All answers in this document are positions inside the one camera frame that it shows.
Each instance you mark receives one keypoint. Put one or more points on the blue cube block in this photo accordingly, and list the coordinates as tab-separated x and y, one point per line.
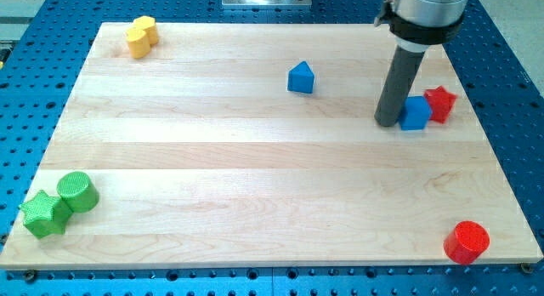
415	114

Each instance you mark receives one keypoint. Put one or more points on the red star block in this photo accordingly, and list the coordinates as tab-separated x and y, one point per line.
441	102

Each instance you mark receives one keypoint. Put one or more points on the yellow block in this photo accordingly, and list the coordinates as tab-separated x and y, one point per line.
148	25
138	42

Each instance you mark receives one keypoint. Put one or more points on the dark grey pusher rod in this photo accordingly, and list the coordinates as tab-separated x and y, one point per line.
401	75

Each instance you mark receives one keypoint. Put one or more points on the yellow front block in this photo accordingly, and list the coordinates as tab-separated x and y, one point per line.
138	42

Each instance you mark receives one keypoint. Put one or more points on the green star block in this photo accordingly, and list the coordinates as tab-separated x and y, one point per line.
45	215

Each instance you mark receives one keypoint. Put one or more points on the yellow rear block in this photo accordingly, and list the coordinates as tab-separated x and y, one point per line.
148	25

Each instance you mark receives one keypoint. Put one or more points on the blue perforated table plate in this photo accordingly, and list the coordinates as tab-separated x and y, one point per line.
498	56

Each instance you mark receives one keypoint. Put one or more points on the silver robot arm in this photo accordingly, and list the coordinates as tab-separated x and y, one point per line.
418	24

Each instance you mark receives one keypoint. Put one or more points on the red cylinder block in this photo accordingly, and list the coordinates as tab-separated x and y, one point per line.
466	242

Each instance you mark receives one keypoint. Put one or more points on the green cylinder block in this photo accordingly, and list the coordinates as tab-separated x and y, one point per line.
78	192

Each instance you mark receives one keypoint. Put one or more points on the wooden board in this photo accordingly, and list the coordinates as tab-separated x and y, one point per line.
203	158

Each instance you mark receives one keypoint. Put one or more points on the blue triangle block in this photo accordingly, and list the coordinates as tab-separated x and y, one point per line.
301	79

